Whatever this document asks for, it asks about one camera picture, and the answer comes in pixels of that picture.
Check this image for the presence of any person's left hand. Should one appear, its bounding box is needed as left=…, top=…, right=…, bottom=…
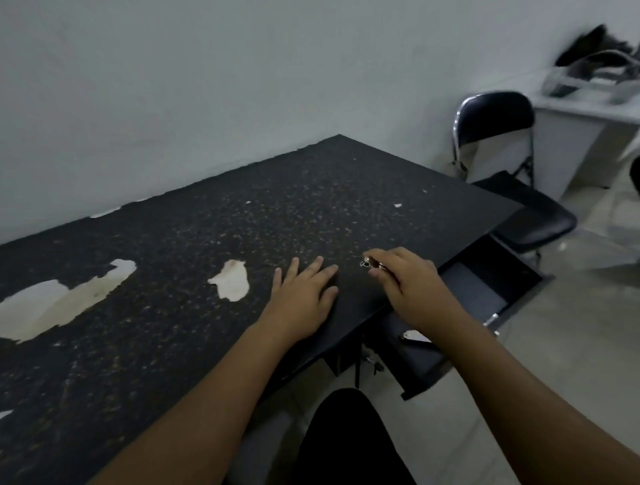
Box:
left=259, top=256, right=340, bottom=345

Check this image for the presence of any person's right hand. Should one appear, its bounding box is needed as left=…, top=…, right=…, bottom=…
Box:
left=363, top=247, right=463, bottom=336

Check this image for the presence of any person's left forearm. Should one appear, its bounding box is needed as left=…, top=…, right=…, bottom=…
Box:
left=89, top=318, right=298, bottom=485

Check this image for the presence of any person's right forearm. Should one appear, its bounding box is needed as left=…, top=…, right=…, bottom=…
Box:
left=421, top=311, right=640, bottom=485

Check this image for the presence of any black desk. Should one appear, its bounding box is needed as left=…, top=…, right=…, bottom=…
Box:
left=0, top=134, right=525, bottom=485

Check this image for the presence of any open black desk drawer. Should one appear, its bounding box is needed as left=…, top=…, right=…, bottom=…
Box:
left=372, top=235, right=555, bottom=401

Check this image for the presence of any person's black trouser leg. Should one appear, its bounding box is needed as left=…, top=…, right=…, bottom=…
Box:
left=290, top=389, right=417, bottom=485

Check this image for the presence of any black folding chair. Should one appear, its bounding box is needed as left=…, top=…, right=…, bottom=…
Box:
left=451, top=90, right=578, bottom=260

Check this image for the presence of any white table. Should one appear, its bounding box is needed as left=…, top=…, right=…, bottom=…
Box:
left=520, top=70, right=640, bottom=201

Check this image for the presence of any black bag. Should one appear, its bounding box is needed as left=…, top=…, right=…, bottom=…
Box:
left=555, top=24, right=640, bottom=68

